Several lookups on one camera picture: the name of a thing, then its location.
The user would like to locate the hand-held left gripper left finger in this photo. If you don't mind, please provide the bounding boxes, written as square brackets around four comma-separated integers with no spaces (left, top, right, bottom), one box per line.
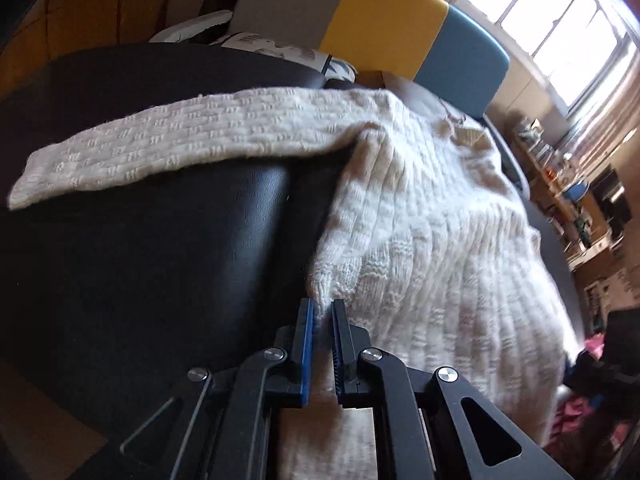
[70,297,318,480]

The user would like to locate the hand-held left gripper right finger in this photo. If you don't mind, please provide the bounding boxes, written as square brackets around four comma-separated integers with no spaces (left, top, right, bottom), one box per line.
[330,299,576,480]

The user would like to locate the cream knitted sweater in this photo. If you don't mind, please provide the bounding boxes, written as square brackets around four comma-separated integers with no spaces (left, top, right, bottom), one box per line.
[6,86,576,480]

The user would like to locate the pink cloth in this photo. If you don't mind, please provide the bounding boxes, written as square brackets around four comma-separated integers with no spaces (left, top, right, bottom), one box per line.
[545,332,640,463]

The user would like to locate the dark cloth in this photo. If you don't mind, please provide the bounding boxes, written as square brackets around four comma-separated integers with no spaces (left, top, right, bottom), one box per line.
[565,309,640,397]

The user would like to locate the cluttered wooden shelf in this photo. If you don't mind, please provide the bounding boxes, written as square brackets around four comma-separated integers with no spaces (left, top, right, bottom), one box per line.
[510,115,632,273]

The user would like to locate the blue triangle patterned pillow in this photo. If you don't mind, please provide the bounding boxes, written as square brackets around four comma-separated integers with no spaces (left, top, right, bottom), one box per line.
[219,31,359,82]

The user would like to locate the grey yellow blue sofa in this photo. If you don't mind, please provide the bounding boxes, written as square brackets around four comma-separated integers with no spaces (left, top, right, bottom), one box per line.
[232,0,531,201]

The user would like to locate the white patterned cushion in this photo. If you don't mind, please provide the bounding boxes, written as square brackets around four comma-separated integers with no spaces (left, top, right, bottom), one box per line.
[149,9,234,44]

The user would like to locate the patterned curtain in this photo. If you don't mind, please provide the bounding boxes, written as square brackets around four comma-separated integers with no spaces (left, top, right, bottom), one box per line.
[562,42,640,173]

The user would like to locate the window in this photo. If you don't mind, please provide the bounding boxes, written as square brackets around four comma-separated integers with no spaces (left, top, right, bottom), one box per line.
[467,0,637,117]

